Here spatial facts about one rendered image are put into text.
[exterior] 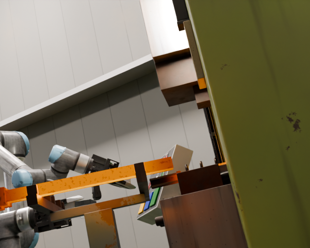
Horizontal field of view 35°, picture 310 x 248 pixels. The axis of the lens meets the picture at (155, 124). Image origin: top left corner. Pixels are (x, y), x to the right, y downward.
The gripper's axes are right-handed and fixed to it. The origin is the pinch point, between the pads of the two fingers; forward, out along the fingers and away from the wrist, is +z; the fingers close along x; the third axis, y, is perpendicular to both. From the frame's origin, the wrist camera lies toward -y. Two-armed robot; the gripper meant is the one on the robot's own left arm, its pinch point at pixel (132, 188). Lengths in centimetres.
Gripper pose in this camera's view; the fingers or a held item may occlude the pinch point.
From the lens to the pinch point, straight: 202.7
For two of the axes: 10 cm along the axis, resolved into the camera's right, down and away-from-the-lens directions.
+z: 9.2, 3.7, 1.4
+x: -2.7, 3.1, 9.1
